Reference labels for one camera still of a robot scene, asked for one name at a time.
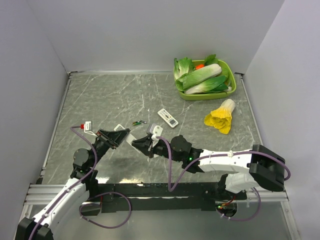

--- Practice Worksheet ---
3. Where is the green toy bok choy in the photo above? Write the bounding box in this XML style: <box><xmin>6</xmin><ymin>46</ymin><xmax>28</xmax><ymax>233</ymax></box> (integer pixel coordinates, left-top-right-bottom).
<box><xmin>184</xmin><ymin>75</ymin><xmax>229</xmax><ymax>95</ymax></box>

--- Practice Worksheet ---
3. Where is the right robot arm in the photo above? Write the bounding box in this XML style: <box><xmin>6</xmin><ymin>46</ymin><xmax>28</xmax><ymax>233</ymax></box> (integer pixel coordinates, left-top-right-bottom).
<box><xmin>131</xmin><ymin>134</ymin><xmax>291</xmax><ymax>199</ymax></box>

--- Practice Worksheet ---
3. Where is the large green toy cabbage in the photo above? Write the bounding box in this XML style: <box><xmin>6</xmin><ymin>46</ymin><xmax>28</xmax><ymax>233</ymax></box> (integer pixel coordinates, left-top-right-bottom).
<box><xmin>182</xmin><ymin>63</ymin><xmax>222</xmax><ymax>91</ymax></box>

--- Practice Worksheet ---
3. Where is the plain white remote control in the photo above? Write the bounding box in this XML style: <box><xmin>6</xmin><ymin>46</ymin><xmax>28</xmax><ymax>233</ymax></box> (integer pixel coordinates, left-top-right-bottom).
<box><xmin>113</xmin><ymin>124</ymin><xmax>142</xmax><ymax>154</ymax></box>

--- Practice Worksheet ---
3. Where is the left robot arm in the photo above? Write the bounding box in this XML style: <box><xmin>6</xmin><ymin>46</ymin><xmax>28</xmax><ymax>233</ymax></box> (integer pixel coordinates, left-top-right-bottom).
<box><xmin>15</xmin><ymin>125</ymin><xmax>130</xmax><ymax>240</ymax></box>

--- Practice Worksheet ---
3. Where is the orange toy carrot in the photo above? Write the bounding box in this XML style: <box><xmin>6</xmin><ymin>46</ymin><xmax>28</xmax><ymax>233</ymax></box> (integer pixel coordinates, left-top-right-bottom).
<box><xmin>195</xmin><ymin>64</ymin><xmax>205</xmax><ymax>70</ymax></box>

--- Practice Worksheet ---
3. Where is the white remote with buttons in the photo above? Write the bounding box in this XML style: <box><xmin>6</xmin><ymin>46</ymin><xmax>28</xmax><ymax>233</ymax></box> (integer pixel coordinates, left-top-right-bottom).
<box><xmin>157</xmin><ymin>108</ymin><xmax>179</xmax><ymax>129</ymax></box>

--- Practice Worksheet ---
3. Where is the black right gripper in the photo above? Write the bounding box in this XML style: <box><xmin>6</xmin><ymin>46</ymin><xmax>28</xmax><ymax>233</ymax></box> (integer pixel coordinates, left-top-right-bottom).
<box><xmin>132</xmin><ymin>135</ymin><xmax>182</xmax><ymax>163</ymax></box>

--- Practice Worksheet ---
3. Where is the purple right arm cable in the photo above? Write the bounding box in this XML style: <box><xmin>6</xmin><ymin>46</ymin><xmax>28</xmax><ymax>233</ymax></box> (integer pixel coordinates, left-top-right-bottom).
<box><xmin>156</xmin><ymin>135</ymin><xmax>292</xmax><ymax>222</ymax></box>

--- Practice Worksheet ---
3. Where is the green plastic basket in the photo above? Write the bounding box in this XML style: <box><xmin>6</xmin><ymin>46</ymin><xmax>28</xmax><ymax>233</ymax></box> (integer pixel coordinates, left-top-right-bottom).
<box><xmin>174</xmin><ymin>54</ymin><xmax>237</xmax><ymax>101</ymax></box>

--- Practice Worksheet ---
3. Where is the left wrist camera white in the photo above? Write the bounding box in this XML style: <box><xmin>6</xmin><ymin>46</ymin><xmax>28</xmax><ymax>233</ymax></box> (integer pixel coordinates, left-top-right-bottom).
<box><xmin>80</xmin><ymin>121</ymin><xmax>97</xmax><ymax>136</ymax></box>

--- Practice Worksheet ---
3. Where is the yellow toy cabbage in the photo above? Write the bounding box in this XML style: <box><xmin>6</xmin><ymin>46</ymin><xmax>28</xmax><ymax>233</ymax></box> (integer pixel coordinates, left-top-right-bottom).
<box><xmin>204</xmin><ymin>99</ymin><xmax>236</xmax><ymax>135</ymax></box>

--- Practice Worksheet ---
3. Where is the aluminium frame rail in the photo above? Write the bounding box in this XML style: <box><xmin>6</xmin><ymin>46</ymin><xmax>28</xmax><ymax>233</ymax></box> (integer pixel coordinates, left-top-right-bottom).
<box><xmin>24</xmin><ymin>182</ymin><xmax>288</xmax><ymax>205</ymax></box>

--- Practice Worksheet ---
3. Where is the green toy lettuce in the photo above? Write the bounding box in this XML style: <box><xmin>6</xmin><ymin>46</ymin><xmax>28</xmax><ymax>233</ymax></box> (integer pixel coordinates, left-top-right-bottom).
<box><xmin>173</xmin><ymin>57</ymin><xmax>195</xmax><ymax>81</ymax></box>

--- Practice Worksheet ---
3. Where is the black base bar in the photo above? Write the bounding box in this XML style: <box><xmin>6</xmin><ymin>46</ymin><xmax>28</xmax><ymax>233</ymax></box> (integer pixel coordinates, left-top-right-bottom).
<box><xmin>81</xmin><ymin>182</ymin><xmax>247</xmax><ymax>216</ymax></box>

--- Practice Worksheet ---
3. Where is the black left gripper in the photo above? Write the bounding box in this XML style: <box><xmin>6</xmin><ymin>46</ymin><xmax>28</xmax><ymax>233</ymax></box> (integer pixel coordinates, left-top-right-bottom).
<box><xmin>89</xmin><ymin>128</ymin><xmax>130</xmax><ymax>168</ymax></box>

